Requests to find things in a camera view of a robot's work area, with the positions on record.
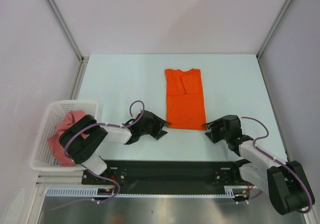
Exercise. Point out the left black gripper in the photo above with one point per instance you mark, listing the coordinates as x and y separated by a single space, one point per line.
158 124

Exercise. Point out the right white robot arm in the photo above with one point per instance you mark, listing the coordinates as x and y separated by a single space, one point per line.
284 182

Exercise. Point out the aluminium frame rail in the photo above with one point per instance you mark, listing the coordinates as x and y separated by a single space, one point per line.
70 178

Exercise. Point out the white plastic basket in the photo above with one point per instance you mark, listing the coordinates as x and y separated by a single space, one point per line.
42 157

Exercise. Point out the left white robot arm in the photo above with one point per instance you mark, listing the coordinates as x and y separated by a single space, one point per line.
81 141

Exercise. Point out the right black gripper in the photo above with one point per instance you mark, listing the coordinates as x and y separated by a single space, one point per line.
214 123

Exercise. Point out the left aluminium frame post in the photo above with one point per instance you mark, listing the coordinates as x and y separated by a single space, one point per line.
82 60

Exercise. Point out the aluminium frame post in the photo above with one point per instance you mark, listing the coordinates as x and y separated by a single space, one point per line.
274 28
82 60

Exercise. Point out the orange t shirt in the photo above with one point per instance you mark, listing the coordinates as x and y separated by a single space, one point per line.
185 99

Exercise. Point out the right aluminium frame post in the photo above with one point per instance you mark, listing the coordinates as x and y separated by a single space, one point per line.
274 28

